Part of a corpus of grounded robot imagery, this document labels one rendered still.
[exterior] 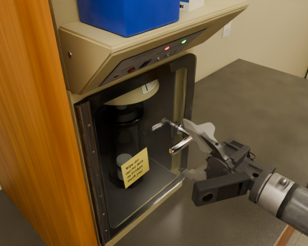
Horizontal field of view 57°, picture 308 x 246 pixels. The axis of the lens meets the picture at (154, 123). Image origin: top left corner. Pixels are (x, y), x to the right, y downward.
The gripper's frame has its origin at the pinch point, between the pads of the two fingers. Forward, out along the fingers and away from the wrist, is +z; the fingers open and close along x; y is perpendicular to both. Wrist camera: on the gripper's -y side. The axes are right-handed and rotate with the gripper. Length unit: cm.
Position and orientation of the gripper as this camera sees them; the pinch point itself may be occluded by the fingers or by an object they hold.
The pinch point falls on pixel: (178, 147)
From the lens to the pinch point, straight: 66.0
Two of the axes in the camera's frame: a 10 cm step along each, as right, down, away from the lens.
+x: 0.0, -8.1, -5.8
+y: 6.9, -4.2, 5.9
